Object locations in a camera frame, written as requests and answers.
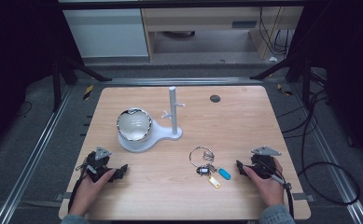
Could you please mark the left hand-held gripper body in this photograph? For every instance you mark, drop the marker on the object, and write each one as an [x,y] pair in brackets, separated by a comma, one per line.
[99,161]

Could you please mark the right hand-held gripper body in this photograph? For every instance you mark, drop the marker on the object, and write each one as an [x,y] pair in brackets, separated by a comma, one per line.
[264,165]

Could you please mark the white key stand with pegs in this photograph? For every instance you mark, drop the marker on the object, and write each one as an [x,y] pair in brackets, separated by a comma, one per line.
[173,124]

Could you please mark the person's right hand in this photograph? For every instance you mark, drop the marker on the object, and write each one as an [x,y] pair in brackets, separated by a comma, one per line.
[268,189]

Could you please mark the person's left hand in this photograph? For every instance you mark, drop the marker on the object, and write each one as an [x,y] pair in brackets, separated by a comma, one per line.
[89,189]

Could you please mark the shiny silver bowl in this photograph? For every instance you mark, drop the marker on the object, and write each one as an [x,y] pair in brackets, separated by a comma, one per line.
[134,124]

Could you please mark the yellow black tape strip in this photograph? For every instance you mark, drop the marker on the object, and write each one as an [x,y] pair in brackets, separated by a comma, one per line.
[284,90]
[88,92]

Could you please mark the black metal stand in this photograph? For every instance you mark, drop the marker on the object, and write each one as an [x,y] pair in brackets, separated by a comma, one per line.
[297,70]
[56,84]

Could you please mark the small white floor object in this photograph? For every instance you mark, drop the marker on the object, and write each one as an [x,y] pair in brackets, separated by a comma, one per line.
[273,58]

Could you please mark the white cabinet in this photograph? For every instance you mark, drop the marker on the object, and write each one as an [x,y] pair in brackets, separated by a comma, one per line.
[107,32]

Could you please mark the light wooden desk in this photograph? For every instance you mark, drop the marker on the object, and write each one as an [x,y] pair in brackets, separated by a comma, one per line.
[201,18]

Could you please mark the grey table bracket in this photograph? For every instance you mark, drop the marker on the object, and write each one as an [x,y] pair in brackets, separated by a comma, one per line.
[61,196]
[303,197]

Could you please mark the aluminium floor rail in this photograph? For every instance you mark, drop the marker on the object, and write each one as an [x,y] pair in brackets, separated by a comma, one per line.
[182,81]
[334,168]
[30,168]

